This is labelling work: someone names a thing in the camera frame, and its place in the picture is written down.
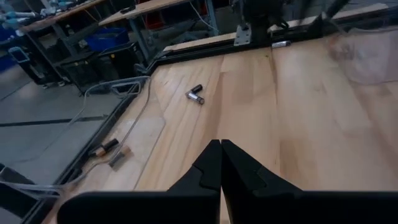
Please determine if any wooden workbench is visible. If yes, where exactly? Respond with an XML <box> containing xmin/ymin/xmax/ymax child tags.
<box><xmin>18</xmin><ymin>0</ymin><xmax>106</xmax><ymax>34</ymax></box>

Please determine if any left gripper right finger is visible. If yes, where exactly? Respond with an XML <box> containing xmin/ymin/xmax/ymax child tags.
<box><xmin>221</xmin><ymin>139</ymin><xmax>398</xmax><ymax>224</ymax></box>

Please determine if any black aluminium table frame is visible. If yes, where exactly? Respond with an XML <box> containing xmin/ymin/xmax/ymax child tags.
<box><xmin>0</xmin><ymin>4</ymin><xmax>398</xmax><ymax>224</ymax></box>

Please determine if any silver mounting bracket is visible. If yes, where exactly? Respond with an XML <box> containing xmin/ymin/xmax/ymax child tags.
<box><xmin>233</xmin><ymin>24</ymin><xmax>252</xmax><ymax>47</ymax></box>

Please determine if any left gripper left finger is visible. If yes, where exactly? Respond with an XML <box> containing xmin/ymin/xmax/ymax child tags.
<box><xmin>57</xmin><ymin>139</ymin><xmax>222</xmax><ymax>224</ymax></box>

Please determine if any blue storage crate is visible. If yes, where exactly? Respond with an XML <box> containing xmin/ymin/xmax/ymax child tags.
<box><xmin>84</xmin><ymin>27</ymin><xmax>131</xmax><ymax>53</ymax></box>

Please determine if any clear plastic bin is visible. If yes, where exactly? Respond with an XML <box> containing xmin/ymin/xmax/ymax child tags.
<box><xmin>326</xmin><ymin>26</ymin><xmax>398</xmax><ymax>86</ymax></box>

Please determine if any black equipment cart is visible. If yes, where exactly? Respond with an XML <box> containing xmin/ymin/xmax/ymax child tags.
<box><xmin>54</xmin><ymin>42</ymin><xmax>149</xmax><ymax>96</ymax></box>

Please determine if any silver Energizer battery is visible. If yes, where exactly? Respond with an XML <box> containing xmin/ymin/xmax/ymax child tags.
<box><xmin>271</xmin><ymin>40</ymin><xmax>292</xmax><ymax>49</ymax></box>
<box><xmin>185</xmin><ymin>90</ymin><xmax>205</xmax><ymax>106</ymax></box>

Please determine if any wooden top table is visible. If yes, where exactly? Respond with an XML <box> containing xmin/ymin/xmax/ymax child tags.
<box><xmin>98</xmin><ymin>0</ymin><xmax>220</xmax><ymax>60</ymax></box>

